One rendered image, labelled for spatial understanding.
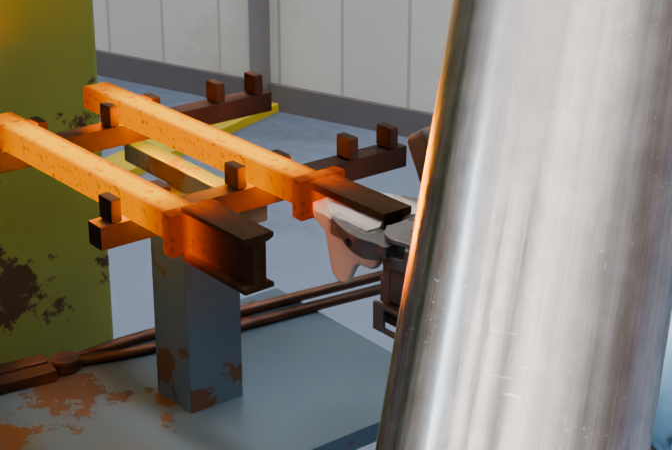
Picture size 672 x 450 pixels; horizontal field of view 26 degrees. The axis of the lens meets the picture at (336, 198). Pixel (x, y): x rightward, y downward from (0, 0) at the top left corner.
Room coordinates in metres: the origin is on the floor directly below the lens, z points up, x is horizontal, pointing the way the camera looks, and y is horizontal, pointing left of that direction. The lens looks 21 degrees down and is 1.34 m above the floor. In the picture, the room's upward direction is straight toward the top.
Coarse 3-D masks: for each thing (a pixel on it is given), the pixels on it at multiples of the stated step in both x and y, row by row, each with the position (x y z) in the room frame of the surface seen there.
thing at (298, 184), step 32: (96, 96) 1.34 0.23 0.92; (128, 96) 1.33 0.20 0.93; (160, 128) 1.25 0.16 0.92; (192, 128) 1.23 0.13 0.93; (224, 160) 1.18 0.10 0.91; (256, 160) 1.15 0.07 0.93; (288, 160) 1.15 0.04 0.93; (288, 192) 1.11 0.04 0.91; (320, 192) 1.08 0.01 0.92; (352, 192) 1.06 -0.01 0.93; (384, 224) 1.03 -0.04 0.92
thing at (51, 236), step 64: (0, 0) 1.47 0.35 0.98; (64, 0) 1.51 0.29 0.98; (0, 64) 1.47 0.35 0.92; (64, 64) 1.50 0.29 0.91; (64, 128) 1.50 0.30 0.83; (0, 192) 1.46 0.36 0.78; (64, 192) 1.50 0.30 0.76; (0, 256) 1.46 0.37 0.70; (64, 256) 1.50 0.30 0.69; (0, 320) 1.45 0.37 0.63; (64, 320) 1.49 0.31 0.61
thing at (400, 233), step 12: (396, 228) 1.00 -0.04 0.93; (408, 228) 1.00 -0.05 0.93; (396, 240) 0.98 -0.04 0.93; (408, 240) 0.98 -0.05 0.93; (408, 252) 0.96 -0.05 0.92; (384, 264) 1.00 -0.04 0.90; (396, 264) 0.97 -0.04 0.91; (384, 276) 1.00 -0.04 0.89; (396, 276) 0.99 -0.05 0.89; (384, 288) 1.00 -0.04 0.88; (396, 288) 0.99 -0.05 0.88; (384, 300) 1.00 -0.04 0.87; (396, 300) 0.99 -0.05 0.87; (384, 312) 0.99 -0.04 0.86; (396, 312) 0.98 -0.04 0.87; (384, 324) 0.99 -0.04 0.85; (396, 324) 0.99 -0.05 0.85
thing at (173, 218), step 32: (0, 128) 1.24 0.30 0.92; (32, 128) 1.23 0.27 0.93; (32, 160) 1.19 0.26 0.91; (64, 160) 1.15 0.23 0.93; (96, 160) 1.15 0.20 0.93; (96, 192) 1.11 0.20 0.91; (128, 192) 1.07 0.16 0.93; (160, 192) 1.07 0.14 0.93; (160, 224) 1.03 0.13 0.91; (192, 224) 1.01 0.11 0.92; (224, 224) 0.98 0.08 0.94; (256, 224) 0.98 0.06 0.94; (192, 256) 1.01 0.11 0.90; (224, 256) 0.98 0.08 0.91; (256, 256) 0.96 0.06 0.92; (256, 288) 0.96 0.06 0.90
